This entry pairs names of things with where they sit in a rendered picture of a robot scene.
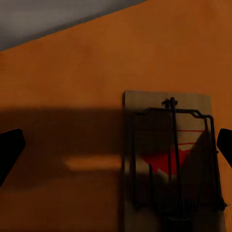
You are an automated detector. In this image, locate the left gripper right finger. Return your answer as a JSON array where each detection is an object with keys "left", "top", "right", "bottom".
[{"left": 216, "top": 128, "right": 232, "bottom": 167}]

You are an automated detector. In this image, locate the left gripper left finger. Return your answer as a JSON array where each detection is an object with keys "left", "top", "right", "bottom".
[{"left": 0, "top": 129, "right": 25, "bottom": 186}]

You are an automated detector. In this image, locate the mousetrap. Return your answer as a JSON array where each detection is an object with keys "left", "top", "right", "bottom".
[{"left": 123, "top": 90, "right": 227, "bottom": 232}]

